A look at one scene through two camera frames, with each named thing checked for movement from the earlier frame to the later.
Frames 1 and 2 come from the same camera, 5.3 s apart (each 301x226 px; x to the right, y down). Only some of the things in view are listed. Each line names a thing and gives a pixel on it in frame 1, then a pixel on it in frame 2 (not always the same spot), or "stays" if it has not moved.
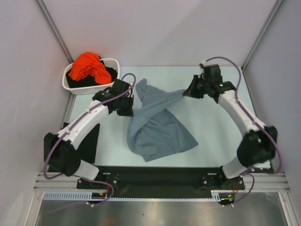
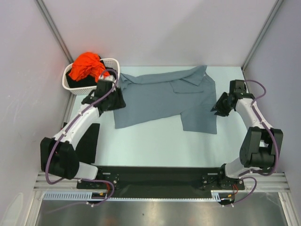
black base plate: x=161 y=181 stays
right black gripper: x=194 y=84 to x=221 y=107
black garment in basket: x=86 y=82 stays
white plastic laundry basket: x=114 y=63 stays
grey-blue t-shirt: x=153 y=132 to x=190 y=93
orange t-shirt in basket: x=89 y=63 stays
